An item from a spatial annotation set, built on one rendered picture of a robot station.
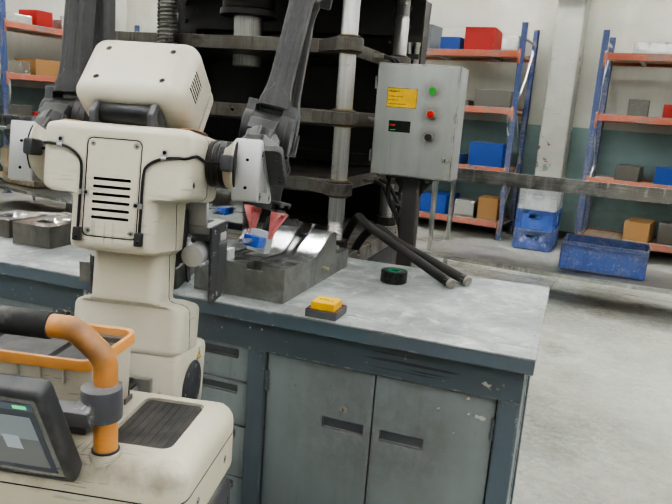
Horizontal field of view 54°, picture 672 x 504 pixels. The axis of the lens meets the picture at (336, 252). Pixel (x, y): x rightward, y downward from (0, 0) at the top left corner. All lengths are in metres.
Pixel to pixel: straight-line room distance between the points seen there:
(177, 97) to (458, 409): 0.94
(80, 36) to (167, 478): 0.94
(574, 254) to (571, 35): 3.33
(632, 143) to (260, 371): 6.73
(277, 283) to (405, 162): 0.92
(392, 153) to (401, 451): 1.15
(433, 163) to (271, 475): 1.20
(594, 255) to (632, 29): 3.56
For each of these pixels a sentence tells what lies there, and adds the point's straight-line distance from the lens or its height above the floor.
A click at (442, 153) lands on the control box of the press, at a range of 2.39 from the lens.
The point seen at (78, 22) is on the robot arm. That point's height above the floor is 1.43.
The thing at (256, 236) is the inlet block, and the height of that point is 0.97.
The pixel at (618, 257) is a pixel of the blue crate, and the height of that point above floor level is 0.40.
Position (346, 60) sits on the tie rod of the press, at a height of 1.46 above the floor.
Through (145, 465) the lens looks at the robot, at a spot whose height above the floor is 0.81.
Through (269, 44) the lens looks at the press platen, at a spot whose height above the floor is 1.51.
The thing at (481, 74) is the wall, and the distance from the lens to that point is 8.40.
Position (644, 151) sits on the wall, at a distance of 8.06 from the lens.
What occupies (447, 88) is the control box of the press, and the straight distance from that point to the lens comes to 2.39.
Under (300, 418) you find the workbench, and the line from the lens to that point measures 1.76.
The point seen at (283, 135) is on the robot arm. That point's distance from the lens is 1.32.
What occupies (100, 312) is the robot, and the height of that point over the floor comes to 0.88.
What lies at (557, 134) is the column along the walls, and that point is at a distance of 7.86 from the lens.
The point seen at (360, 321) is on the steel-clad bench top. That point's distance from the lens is 1.59.
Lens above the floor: 1.29
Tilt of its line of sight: 12 degrees down
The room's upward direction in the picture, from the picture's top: 4 degrees clockwise
